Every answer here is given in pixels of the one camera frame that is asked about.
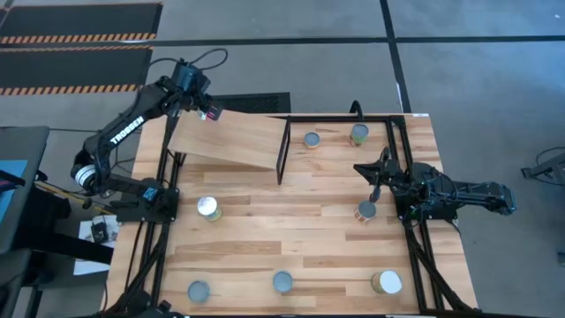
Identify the red mixed fruit can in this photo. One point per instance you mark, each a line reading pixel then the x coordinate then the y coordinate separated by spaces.
pixel 210 115

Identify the black hazard-striped floor mat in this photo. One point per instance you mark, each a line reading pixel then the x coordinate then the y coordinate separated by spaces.
pixel 66 66
pixel 79 20

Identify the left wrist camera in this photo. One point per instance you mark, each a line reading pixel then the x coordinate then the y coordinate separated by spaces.
pixel 187 73

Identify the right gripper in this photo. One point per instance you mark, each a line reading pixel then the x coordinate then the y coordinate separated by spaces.
pixel 385 172

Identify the tall green orange-print can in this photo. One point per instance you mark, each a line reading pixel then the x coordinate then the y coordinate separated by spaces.
pixel 386 282

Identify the white sticker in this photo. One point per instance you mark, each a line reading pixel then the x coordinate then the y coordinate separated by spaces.
pixel 420 115

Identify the short tuna can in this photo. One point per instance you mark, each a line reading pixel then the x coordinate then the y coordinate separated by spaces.
pixel 311 140

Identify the black aluminium rig frame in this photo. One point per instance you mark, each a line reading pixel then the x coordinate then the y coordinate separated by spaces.
pixel 335 118

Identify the black floor grate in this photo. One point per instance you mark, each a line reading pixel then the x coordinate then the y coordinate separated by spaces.
pixel 256 102

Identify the white paper sheet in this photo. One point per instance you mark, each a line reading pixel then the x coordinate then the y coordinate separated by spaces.
pixel 86 265

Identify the small black device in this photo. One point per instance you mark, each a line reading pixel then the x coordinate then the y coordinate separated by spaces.
pixel 99 232

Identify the red white labelled can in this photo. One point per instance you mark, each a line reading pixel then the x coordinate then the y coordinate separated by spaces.
pixel 365 211

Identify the teal yellow labelled can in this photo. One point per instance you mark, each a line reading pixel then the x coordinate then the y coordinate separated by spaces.
pixel 207 207

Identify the black frame wooden shelf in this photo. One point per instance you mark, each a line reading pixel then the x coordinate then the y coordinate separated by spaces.
pixel 283 150

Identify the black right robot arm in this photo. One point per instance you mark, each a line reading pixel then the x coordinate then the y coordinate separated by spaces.
pixel 481 194

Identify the grey-topped tin can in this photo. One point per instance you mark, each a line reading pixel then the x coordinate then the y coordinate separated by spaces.
pixel 282 282

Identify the black desk beam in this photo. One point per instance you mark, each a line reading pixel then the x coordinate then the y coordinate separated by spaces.
pixel 66 245

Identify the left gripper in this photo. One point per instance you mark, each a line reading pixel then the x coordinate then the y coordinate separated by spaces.
pixel 201 93

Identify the green peach labelled can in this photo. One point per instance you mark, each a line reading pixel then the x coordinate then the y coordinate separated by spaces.
pixel 359 134

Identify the wooden shelf board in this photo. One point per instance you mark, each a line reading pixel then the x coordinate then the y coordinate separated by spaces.
pixel 229 139

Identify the blue panel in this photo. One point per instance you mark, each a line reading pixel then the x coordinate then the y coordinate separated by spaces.
pixel 11 190

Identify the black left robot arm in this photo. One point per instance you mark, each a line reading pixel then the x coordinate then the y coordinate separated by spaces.
pixel 128 128

